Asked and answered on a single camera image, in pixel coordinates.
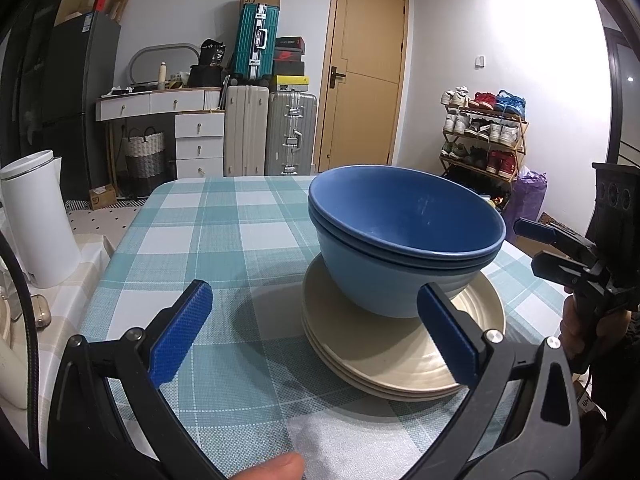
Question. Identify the silver suitcase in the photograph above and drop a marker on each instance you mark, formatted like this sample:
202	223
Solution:
290	135

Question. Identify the person's left hand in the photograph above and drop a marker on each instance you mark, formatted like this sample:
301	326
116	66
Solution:
270	467

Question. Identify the purple plastic bag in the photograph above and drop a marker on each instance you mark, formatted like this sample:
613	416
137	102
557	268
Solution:
530	195

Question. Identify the wooden shoe rack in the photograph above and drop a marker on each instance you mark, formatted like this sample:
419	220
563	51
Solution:
480	160

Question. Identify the white dresser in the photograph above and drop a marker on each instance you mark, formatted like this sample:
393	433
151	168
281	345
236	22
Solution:
200	125

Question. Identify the black glass cabinet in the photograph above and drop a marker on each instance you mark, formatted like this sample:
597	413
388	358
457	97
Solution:
35	85

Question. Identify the black storage bag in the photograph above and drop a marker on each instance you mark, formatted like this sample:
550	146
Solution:
205	76

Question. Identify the white electric kettle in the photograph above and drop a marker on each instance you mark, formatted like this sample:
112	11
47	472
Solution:
35	220

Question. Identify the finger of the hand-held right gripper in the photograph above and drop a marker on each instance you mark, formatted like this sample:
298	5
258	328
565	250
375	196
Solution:
555	269
537	232

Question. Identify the woven laundry basket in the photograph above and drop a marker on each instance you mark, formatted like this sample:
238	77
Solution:
145	160

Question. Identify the grey framed oval mirror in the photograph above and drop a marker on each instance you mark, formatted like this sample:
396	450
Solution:
137	57

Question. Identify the cream plate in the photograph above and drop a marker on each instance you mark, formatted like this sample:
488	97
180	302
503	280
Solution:
400	396
400	387
390	345

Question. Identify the wooden door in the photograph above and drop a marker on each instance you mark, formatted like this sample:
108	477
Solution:
365	70

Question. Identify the black white patterned rug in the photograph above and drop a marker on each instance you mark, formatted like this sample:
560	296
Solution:
100	204

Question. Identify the teal suitcase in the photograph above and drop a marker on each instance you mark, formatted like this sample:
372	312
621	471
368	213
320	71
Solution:
255	45

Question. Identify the black printed bag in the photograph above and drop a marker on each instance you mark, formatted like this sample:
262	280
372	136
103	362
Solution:
212	52

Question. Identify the person's right hand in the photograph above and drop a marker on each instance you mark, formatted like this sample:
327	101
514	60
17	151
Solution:
569	325

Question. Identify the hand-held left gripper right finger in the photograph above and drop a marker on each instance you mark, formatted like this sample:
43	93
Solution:
450	340

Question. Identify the shoe rack with shoes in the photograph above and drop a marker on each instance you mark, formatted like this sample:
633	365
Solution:
480	130

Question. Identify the teal checkered tablecloth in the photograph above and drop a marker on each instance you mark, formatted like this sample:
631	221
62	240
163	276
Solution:
200	235

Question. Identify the beige suitcase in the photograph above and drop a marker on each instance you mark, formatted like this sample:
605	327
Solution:
246	130

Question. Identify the blue bowl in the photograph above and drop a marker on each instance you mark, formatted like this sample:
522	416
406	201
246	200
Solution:
400	205
380	285
425	263

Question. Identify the flat labelled cardboard box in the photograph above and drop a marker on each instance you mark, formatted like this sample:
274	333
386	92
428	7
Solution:
102	197

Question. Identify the white dotted table cover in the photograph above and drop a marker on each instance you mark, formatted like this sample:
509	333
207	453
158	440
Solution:
100	220

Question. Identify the black refrigerator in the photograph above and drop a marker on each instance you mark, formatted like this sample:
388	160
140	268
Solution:
80	100

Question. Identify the white bottle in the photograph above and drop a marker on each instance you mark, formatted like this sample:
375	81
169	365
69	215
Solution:
162	72

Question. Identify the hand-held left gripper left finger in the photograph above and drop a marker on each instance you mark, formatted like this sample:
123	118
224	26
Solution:
180	330

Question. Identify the black shoebox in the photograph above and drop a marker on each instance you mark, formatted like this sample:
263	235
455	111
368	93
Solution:
289	68
289	42

